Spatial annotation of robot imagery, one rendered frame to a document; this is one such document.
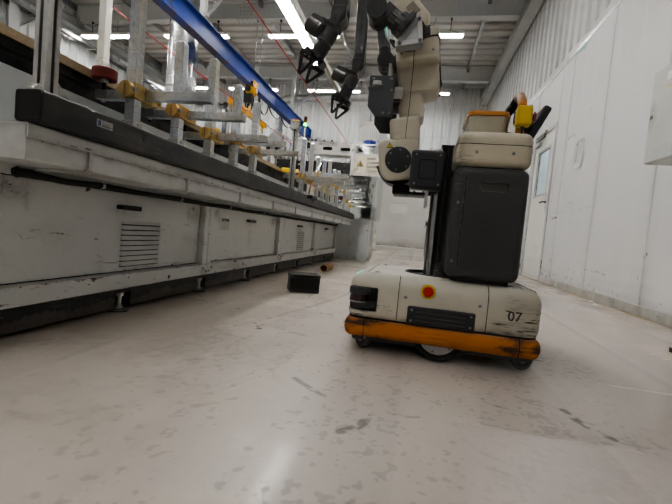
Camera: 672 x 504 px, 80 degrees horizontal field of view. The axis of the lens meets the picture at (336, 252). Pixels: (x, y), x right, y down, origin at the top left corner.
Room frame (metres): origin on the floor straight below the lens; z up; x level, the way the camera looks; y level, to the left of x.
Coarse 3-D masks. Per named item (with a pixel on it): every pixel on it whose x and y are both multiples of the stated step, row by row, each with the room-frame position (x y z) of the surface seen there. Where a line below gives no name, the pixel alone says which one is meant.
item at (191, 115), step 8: (144, 112) 1.65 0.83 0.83; (152, 112) 1.64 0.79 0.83; (160, 112) 1.64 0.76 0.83; (192, 112) 1.61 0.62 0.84; (200, 112) 1.60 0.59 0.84; (208, 112) 1.59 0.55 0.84; (216, 112) 1.59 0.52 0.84; (224, 112) 1.58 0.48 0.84; (192, 120) 1.64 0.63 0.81; (200, 120) 1.63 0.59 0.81; (208, 120) 1.61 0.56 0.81; (216, 120) 1.60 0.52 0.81; (224, 120) 1.59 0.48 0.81; (232, 120) 1.58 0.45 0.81; (240, 120) 1.57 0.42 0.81
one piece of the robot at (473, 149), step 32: (448, 160) 1.61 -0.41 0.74; (480, 160) 1.39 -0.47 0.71; (512, 160) 1.37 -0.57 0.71; (448, 192) 1.60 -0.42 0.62; (480, 192) 1.39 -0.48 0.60; (512, 192) 1.37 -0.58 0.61; (448, 224) 1.45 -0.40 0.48; (480, 224) 1.38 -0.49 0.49; (512, 224) 1.36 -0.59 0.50; (448, 256) 1.41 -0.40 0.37; (480, 256) 1.38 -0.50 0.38; (512, 256) 1.36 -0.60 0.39
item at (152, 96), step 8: (96, 96) 1.40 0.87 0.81; (104, 96) 1.39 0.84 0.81; (112, 96) 1.39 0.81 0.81; (120, 96) 1.39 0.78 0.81; (152, 96) 1.36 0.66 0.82; (160, 96) 1.36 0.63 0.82; (168, 96) 1.35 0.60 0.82; (176, 96) 1.34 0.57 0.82; (184, 96) 1.34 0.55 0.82; (192, 96) 1.33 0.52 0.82; (200, 96) 1.33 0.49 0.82; (208, 96) 1.32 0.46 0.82
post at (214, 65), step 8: (216, 64) 1.82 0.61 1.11; (216, 72) 1.82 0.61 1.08; (208, 80) 1.82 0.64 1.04; (216, 80) 1.83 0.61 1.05; (208, 88) 1.82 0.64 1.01; (216, 88) 1.83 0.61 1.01; (216, 96) 1.84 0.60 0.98; (208, 104) 1.82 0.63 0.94; (216, 104) 1.84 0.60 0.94; (208, 144) 1.82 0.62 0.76
